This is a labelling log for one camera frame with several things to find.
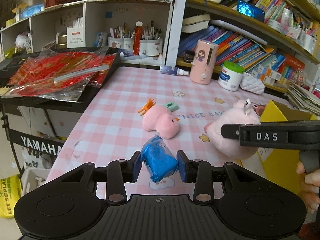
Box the stack of magazines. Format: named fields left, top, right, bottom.
left=285, top=83, right=320, bottom=116

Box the red foil decoration pack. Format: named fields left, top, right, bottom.
left=2, top=48, right=117, bottom=103

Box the white cubby shelf unit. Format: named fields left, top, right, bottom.
left=1, top=0, right=178, bottom=66

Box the pink checkered tablecloth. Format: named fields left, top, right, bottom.
left=44, top=66, right=301, bottom=201

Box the pink plush chick toy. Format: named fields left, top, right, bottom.
left=137, top=98, right=180, bottom=139

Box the pink cartoon humidifier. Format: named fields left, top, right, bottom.
left=189, top=40, right=219, bottom=85

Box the white drinking straws box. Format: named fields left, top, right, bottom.
left=67, top=26, right=85, bottom=48

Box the pink plush pig toy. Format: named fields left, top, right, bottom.
left=204, top=99, right=260, bottom=160

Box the yellow cardboard box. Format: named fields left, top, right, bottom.
left=240, top=100, right=319, bottom=194

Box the red hanging tassel ornament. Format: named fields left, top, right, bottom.
left=133, top=21, right=143, bottom=55

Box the row of colourful books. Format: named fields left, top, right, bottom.
left=177, top=24, right=308, bottom=86

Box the white jar green lid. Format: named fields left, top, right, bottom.
left=218, top=61, right=244, bottom=92

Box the white quilted pouch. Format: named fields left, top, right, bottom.
left=240, top=73, right=265, bottom=95

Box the person's right hand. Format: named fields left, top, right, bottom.
left=297, top=161, right=320, bottom=213

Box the yellow plastic bag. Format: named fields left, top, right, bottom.
left=0, top=174, right=22, bottom=218

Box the blue plastic bag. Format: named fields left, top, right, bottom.
left=140, top=133, right=178, bottom=183

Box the white pen holder set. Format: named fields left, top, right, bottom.
left=107, top=36, right=164, bottom=57

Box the black Yamaha keyboard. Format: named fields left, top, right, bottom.
left=0, top=47, right=121, bottom=173

